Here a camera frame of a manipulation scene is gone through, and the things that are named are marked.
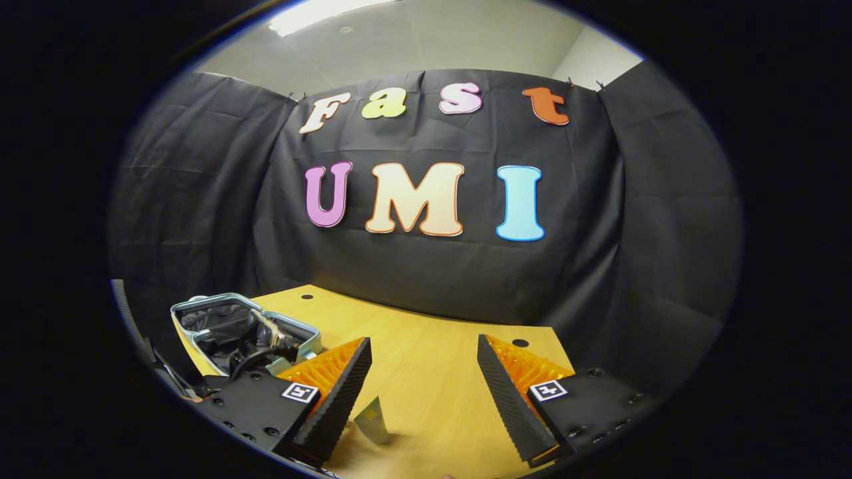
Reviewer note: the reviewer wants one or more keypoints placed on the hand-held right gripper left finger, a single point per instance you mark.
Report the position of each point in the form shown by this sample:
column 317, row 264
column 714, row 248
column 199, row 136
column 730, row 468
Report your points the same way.
column 346, row 399

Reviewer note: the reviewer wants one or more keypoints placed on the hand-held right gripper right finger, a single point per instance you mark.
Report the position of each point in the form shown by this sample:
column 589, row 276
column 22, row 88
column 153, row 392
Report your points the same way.
column 506, row 406

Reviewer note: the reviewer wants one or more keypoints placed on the black backdrop cloth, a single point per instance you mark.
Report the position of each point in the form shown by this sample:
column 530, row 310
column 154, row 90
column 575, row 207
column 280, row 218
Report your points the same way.
column 432, row 279

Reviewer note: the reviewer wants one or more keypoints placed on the light blue suitcase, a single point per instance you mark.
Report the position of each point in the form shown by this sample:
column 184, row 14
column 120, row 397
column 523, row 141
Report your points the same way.
column 213, row 332

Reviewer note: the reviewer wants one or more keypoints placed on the white tube with green end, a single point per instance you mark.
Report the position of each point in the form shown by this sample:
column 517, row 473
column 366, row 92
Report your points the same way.
column 371, row 422

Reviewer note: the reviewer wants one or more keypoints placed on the ceiling light panel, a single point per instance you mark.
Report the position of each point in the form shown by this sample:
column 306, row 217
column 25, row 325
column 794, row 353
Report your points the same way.
column 319, row 13

